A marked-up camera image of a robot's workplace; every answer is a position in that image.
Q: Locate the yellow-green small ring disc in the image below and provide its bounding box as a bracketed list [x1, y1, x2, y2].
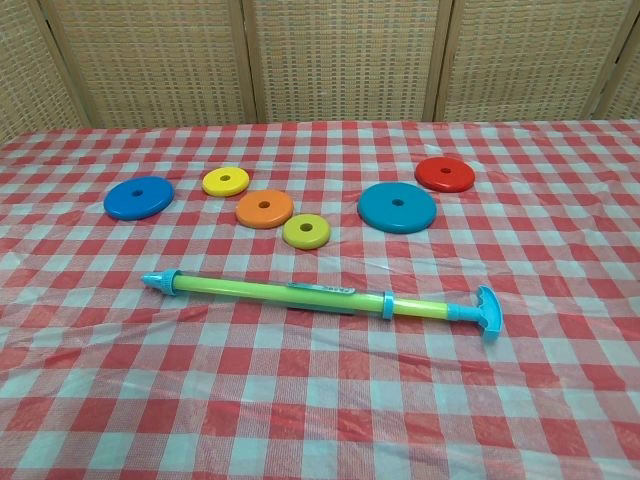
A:
[281, 213, 331, 251]

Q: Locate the green and blue water pump toy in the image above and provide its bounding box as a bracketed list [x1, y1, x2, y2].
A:
[172, 278, 507, 346]

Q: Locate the yellow small ring disc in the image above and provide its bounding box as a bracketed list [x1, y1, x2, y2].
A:
[201, 166, 250, 198]

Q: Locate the teal large ring disc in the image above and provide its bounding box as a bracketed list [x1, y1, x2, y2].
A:
[357, 182, 438, 235]

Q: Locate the orange ring disc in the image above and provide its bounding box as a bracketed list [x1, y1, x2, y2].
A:
[235, 189, 295, 230]

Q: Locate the red ring disc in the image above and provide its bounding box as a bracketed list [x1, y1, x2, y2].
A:
[414, 156, 476, 193]

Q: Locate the red white checkered tablecloth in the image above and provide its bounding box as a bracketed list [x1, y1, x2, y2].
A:
[0, 118, 640, 480]

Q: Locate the blue flat ring disc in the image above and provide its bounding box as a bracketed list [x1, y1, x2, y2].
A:
[103, 176, 175, 222]

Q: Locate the woven wicker screen panel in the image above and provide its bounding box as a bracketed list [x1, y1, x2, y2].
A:
[243, 0, 455, 124]
[0, 0, 90, 145]
[433, 0, 639, 123]
[589, 19, 640, 121]
[42, 0, 257, 129]

